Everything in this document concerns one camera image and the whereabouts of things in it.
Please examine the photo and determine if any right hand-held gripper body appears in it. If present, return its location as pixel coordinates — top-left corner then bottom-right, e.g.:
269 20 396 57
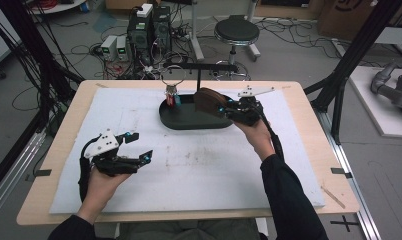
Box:
223 85 276 127

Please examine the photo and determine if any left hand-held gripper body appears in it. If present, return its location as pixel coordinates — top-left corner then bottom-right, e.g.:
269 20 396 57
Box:
83 128 140 178

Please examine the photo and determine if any brown pouch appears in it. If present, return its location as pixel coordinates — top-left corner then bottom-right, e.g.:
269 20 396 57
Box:
192 86 229 119

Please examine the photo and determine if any black hanger stand with tray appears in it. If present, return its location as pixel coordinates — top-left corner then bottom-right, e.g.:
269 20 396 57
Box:
158 61 239 131

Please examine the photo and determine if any key ring with coloured tags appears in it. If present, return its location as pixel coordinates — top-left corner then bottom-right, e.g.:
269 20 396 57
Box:
160 64 187 108

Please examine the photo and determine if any person's right hand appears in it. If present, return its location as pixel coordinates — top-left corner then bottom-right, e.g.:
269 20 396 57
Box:
233 117 277 162

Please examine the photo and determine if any person's left hand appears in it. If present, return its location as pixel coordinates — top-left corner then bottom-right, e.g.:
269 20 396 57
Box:
83 166 134 210

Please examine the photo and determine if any white foam mat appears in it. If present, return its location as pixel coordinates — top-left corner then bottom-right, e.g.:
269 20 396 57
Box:
49 87 326 215

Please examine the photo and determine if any black tape piece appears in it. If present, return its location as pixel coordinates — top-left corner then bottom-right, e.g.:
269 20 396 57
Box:
24 168 53 183
330 167 354 180

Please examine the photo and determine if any black round stool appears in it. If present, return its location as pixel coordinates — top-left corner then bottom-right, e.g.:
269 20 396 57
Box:
213 14 261 81

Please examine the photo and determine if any white table leg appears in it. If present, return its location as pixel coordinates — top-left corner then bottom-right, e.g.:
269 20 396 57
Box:
188 0 206 62

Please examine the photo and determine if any person's lap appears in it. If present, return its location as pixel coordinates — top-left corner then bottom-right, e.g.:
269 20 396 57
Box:
116 217 259 240

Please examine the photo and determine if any grey power supply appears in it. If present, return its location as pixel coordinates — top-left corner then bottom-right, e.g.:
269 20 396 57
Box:
116 35 130 61
100 34 119 62

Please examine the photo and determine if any black computer tower white top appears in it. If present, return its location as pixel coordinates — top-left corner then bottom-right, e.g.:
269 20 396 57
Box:
126 3 154 65

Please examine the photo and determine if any thin wooden strip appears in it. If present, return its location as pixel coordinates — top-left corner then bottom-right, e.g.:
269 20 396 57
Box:
320 185 346 210

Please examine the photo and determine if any cardboard box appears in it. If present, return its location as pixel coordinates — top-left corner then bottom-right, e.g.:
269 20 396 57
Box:
316 0 402 42

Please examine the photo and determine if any white platform board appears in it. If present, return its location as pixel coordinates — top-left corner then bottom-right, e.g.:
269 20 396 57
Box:
348 65 402 140

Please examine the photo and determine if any white round table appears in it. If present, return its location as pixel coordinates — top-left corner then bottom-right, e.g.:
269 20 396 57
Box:
28 0 87 15

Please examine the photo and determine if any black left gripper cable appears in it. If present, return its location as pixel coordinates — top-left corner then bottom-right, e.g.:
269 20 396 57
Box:
77 137 101 203

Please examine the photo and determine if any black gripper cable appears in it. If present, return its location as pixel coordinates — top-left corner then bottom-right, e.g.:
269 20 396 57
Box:
77 137 101 203
259 102 286 162

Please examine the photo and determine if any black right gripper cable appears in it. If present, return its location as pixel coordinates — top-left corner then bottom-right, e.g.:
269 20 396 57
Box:
259 102 286 162

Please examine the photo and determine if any tangle of floor cables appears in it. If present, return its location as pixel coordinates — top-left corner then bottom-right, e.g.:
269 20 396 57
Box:
255 15 344 62

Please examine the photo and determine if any aluminium rail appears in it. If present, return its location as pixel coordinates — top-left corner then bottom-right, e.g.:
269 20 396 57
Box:
0 130 47 222
316 111 383 240

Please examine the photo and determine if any black frame post with cables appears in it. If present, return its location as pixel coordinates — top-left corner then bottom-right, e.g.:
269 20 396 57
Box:
0 0 85 135

